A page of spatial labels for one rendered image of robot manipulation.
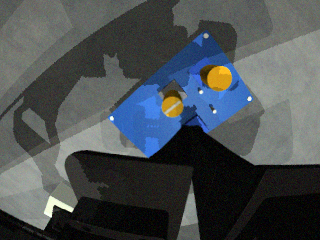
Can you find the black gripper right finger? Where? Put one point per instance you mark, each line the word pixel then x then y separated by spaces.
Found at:
pixel 229 189

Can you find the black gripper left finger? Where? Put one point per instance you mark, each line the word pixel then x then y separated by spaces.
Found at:
pixel 160 181

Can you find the blue circuit board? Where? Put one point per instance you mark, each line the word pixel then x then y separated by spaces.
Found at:
pixel 199 87

